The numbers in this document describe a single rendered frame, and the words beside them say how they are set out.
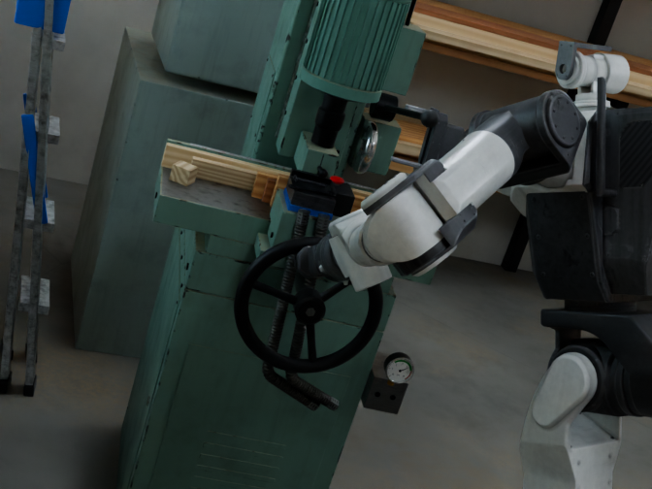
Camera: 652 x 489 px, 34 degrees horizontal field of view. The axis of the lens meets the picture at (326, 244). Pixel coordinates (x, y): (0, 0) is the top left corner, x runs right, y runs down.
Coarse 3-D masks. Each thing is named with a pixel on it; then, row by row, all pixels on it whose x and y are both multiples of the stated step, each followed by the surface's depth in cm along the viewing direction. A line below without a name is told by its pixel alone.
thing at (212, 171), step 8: (192, 160) 229; (200, 160) 230; (208, 160) 231; (200, 168) 230; (208, 168) 230; (216, 168) 231; (224, 168) 231; (232, 168) 231; (240, 168) 233; (200, 176) 231; (208, 176) 231; (216, 176) 231; (224, 176) 232; (232, 176) 232; (240, 176) 232; (248, 176) 232; (232, 184) 233; (240, 184) 233; (248, 184) 233
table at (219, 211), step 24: (168, 168) 231; (168, 192) 218; (192, 192) 222; (216, 192) 226; (240, 192) 231; (168, 216) 217; (192, 216) 218; (216, 216) 218; (240, 216) 219; (264, 216) 221; (240, 240) 221; (264, 240) 218
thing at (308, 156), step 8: (304, 136) 236; (304, 144) 233; (312, 144) 232; (296, 152) 240; (304, 152) 231; (312, 152) 228; (320, 152) 228; (328, 152) 229; (336, 152) 231; (296, 160) 238; (304, 160) 229; (312, 160) 228; (320, 160) 229; (328, 160) 229; (336, 160) 229; (304, 168) 229; (312, 168) 229; (328, 168) 230; (328, 176) 230
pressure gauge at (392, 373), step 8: (400, 352) 231; (392, 360) 229; (400, 360) 229; (408, 360) 229; (384, 368) 231; (392, 368) 230; (400, 368) 230; (408, 368) 230; (392, 376) 231; (400, 376) 231; (408, 376) 231; (392, 384) 234
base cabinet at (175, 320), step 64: (192, 320) 227; (256, 320) 228; (320, 320) 230; (192, 384) 232; (256, 384) 234; (320, 384) 236; (128, 448) 262; (192, 448) 238; (256, 448) 240; (320, 448) 243
